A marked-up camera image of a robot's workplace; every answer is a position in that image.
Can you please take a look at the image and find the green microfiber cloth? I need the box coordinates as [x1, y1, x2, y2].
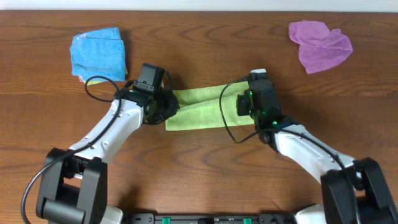
[165, 82, 254, 131]

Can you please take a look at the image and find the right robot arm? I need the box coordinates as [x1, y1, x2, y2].
[237, 80, 397, 224]

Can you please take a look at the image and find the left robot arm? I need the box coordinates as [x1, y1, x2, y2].
[35, 81, 179, 224]

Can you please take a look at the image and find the light green folded cloth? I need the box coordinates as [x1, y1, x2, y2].
[79, 68, 128, 85]

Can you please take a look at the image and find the purple crumpled cloth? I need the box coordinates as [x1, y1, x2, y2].
[289, 21, 353, 74]

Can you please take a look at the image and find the blue folded cloth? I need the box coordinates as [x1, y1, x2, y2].
[70, 27, 127, 82]

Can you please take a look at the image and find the left black cable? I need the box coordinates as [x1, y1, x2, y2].
[20, 70, 174, 224]

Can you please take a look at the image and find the black cable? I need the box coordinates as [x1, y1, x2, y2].
[218, 77, 361, 224]
[20, 70, 174, 224]

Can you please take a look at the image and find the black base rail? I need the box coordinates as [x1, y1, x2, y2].
[122, 213, 296, 224]

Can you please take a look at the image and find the right black cable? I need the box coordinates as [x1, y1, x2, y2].
[218, 77, 361, 224]

